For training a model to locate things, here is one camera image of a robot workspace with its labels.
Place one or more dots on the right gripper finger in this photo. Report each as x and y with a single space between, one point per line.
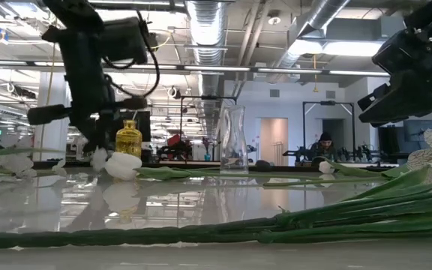
399 107
373 96

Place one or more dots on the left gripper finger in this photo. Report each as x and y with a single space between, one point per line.
93 138
108 129

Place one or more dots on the yellow glass vase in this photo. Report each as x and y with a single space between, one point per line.
129 140

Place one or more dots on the white artificial tulip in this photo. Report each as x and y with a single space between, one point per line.
123 165
326 167

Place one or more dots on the white blossom spray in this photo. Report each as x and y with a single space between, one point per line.
17 163

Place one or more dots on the clear glass vase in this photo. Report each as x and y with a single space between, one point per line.
234 142

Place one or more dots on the small blue vase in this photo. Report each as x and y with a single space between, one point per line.
207 156

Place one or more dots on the grey monitor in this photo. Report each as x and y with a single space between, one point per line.
418 131

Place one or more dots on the background robot arms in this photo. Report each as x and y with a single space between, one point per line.
351 154

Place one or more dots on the red black machine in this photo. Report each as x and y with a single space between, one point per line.
174 140

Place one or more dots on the person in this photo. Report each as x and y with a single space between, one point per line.
324 148

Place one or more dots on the beige door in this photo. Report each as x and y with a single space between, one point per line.
274 142

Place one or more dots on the round ceiling fixture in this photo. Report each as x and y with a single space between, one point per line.
274 18

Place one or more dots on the ceiling light strip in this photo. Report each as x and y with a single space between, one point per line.
219 68

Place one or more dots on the black frame rig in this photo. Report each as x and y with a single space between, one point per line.
208 97
328 102

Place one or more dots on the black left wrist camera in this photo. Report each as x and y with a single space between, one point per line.
126 41

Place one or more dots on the black ceiling camera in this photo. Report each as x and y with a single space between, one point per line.
153 40

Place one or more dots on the silver ventilation duct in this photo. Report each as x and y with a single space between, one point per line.
313 18
206 30

